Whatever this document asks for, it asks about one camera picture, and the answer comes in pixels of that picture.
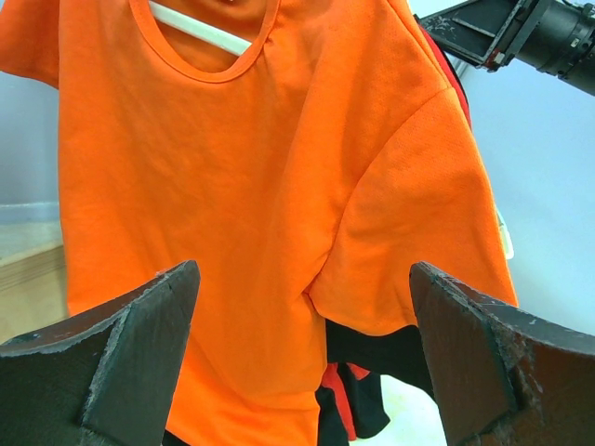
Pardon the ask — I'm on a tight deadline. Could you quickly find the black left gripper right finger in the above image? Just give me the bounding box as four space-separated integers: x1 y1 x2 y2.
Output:
410 262 594 446

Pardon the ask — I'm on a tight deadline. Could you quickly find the black orange t shirt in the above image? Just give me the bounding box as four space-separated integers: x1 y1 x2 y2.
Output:
161 360 390 445

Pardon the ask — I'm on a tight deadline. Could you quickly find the white plastic hanger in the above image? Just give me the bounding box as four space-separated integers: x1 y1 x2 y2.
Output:
148 1 251 56

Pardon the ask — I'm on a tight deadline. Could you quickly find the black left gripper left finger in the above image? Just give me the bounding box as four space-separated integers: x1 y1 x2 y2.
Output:
1 261 200 445

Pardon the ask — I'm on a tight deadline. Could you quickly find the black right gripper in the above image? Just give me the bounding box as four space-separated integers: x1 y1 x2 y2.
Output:
419 0 594 96

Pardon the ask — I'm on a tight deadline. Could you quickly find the red t shirt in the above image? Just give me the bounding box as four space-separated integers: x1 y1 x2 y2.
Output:
420 28 472 128

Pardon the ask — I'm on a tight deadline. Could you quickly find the white laundry basket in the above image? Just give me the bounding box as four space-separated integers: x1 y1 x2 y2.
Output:
496 210 514 260

